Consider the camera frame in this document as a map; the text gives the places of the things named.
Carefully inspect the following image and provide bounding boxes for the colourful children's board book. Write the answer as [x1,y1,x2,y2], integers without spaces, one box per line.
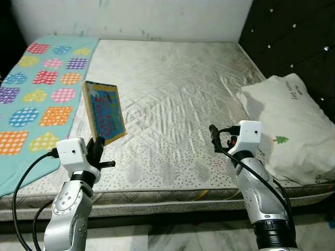
[82,81,127,146]

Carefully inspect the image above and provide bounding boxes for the white pillow with tree print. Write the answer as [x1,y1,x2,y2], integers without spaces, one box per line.
[237,73,335,185]

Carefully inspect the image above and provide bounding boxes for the teal blanket with coloured shapes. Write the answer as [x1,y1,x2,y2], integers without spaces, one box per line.
[0,35,100,198]

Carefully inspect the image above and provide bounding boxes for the grey quilted mattress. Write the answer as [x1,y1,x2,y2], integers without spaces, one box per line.
[0,39,335,220]

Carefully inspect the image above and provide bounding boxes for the dark tufted headboard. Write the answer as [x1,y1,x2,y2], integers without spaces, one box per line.
[238,0,335,121]

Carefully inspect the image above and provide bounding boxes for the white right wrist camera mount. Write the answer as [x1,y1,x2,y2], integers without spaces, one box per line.
[230,120,262,160]

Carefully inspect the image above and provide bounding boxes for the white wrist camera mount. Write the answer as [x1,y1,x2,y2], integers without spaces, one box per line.
[230,120,262,160]
[56,138,100,181]

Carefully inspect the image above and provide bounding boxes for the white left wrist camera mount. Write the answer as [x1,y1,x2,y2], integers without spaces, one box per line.
[56,138,100,181]

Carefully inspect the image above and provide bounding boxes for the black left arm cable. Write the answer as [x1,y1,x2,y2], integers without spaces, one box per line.
[12,149,58,251]

